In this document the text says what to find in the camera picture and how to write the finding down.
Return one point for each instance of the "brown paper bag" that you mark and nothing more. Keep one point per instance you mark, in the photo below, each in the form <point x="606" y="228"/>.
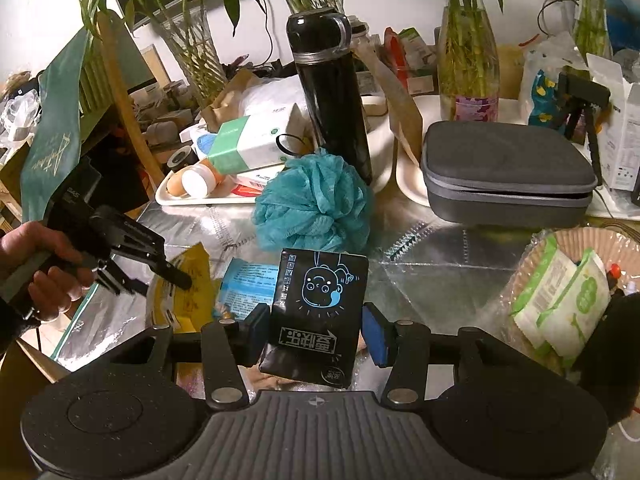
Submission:
<point x="395" y="100"/>
<point x="225" y="100"/>

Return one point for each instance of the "green and white tissue box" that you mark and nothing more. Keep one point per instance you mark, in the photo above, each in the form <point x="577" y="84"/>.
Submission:
<point x="250" y="140"/>

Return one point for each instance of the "silver foil table mat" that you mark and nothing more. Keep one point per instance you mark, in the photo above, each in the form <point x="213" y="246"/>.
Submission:
<point x="450" y="270"/>

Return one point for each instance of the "yellow plastic packet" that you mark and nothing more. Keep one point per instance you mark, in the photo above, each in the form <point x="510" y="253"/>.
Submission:
<point x="195" y="305"/>

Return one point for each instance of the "small red item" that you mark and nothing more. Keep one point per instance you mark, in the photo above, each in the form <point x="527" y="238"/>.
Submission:
<point x="614" y="272"/>

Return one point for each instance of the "small black tripod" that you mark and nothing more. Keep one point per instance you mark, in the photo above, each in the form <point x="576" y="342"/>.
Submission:
<point x="582" y="95"/>

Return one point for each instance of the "black rounded object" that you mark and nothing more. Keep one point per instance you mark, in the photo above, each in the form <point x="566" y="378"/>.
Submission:
<point x="605" y="360"/>

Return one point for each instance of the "light blue packet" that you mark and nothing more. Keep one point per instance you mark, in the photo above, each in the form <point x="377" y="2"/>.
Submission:
<point x="245" y="285"/>

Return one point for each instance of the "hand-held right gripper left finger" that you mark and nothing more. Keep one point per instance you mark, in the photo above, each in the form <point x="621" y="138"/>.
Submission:
<point x="257" y="332"/>

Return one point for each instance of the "grey zip case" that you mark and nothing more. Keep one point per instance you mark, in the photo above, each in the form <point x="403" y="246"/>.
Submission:
<point x="505" y="170"/>

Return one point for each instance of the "white capped jar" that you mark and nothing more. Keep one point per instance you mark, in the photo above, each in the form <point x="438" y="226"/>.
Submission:
<point x="197" y="180"/>

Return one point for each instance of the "dark clutter pile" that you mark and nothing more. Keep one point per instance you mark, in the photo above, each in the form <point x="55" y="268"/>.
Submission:
<point x="165" y="110"/>

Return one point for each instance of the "black cartoon snack packet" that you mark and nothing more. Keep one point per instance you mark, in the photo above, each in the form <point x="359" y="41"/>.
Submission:
<point x="315" y="310"/>

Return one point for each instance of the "wooden chair frame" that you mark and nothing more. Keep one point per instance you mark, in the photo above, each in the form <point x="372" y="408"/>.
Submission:
<point x="130" y="110"/>

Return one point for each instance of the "green and white wipes pack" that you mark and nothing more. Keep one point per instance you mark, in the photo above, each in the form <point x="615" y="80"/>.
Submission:
<point x="540" y="280"/>
<point x="580" y="305"/>

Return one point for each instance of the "teal bath loofah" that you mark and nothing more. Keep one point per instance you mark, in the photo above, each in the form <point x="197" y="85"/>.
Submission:
<point x="312" y="200"/>

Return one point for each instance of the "brown pleated paper liner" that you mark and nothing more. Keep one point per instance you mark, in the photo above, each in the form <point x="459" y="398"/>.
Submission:
<point x="570" y="240"/>

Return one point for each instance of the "beige oval sponge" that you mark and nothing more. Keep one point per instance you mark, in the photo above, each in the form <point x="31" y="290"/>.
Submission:
<point x="177" y="184"/>

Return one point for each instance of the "pink and white flat box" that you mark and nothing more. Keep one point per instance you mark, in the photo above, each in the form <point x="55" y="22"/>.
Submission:
<point x="257" y="177"/>

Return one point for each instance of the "white and blue tube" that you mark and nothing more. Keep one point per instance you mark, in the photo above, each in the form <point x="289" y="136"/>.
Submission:
<point x="207" y="142"/>

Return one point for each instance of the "white plastic-wrapped pack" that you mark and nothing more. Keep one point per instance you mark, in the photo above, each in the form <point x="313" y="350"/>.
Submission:
<point x="270" y="92"/>

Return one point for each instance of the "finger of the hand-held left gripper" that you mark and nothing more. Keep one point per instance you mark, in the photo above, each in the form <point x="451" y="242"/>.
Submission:
<point x="145" y="247"/>
<point x="120" y="282"/>

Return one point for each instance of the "white carton box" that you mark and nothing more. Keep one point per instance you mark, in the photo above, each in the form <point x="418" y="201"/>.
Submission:
<point x="620" y="125"/>

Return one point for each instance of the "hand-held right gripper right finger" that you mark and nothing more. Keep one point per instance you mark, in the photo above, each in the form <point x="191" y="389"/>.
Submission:
<point x="377" y="335"/>

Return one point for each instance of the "clear bag with blue packet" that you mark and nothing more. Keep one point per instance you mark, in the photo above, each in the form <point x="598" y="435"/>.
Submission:
<point x="550" y="85"/>

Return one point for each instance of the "black thermos bottle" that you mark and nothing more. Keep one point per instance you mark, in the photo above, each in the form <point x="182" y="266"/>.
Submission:
<point x="332" y="100"/>

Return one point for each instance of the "green paper shopping bag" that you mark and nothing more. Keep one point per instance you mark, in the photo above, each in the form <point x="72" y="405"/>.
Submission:
<point x="55" y="130"/>

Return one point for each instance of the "crumpled clear plastic wrap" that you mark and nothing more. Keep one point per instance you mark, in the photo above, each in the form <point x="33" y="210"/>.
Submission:
<point x="15" y="115"/>

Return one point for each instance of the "glass jar with dark lid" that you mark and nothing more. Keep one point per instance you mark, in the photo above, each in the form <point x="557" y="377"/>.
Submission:
<point x="359" y="35"/>

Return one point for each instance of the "red and green snack packets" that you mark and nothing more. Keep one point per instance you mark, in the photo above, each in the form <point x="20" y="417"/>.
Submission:
<point x="410" y="55"/>

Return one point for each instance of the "black tape roll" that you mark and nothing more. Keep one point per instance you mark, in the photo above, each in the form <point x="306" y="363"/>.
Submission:
<point x="182" y="157"/>

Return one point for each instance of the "person's left hand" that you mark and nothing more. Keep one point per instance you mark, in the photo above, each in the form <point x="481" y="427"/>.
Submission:
<point x="60" y="295"/>

